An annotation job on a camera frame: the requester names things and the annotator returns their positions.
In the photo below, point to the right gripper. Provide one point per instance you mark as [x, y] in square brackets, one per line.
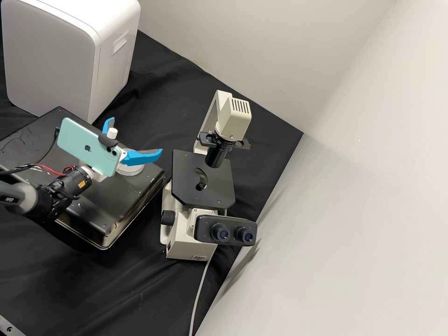
[95, 176]

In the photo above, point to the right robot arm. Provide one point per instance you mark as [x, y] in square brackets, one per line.
[31, 201]

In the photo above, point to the petri dish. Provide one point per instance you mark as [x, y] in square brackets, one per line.
[130, 170]

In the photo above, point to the cream microscope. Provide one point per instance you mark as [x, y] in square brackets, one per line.
[196, 217]

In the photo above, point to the black tray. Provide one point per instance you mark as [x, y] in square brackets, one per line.
[115, 203]

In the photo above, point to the white box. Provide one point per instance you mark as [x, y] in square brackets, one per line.
[52, 56]

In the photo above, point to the right wrist camera phone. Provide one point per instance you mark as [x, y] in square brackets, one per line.
[82, 143]

